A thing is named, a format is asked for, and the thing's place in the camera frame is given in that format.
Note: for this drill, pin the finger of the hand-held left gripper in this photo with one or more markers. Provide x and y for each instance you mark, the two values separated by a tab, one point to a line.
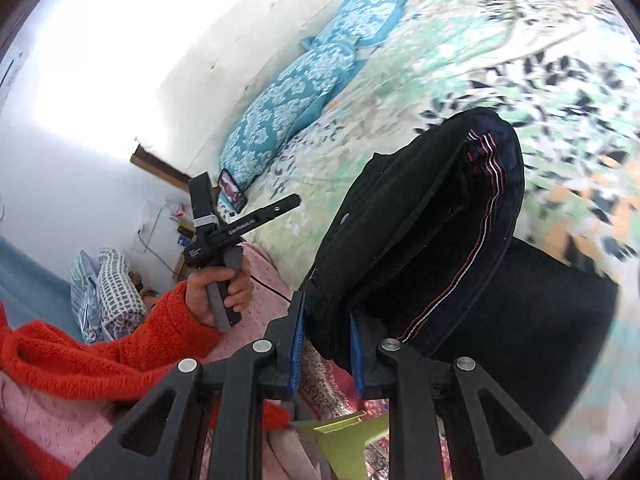
285	205

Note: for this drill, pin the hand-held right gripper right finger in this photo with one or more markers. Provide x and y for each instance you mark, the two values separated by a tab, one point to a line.
356	360

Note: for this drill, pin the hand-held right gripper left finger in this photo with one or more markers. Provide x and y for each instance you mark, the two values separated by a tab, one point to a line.
298	340

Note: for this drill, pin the black pants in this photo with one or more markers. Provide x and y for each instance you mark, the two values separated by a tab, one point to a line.
425	210

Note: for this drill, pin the person's left forearm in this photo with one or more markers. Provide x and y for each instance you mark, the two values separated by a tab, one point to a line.
100	345

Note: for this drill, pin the person's left hand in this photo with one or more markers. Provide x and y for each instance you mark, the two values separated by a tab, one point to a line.
197	292

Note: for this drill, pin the smartphone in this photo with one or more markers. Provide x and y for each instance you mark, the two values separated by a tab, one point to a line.
233	190

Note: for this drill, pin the patterned rug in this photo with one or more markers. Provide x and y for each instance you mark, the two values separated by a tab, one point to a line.
325	390

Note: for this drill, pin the brown wooden bar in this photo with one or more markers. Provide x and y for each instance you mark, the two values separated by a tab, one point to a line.
160	166

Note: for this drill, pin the green plastic stool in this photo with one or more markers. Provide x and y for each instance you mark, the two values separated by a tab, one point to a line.
345	442

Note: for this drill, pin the small teal patterned pillow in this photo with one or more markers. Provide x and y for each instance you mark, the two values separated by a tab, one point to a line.
285	110

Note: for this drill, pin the checked cloth bag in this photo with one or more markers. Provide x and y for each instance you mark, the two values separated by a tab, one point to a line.
120	290

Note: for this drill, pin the blue blanket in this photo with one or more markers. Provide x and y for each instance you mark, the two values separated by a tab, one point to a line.
30	285

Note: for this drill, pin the floral leaf print bed sheet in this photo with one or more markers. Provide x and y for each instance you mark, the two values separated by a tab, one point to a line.
500	50

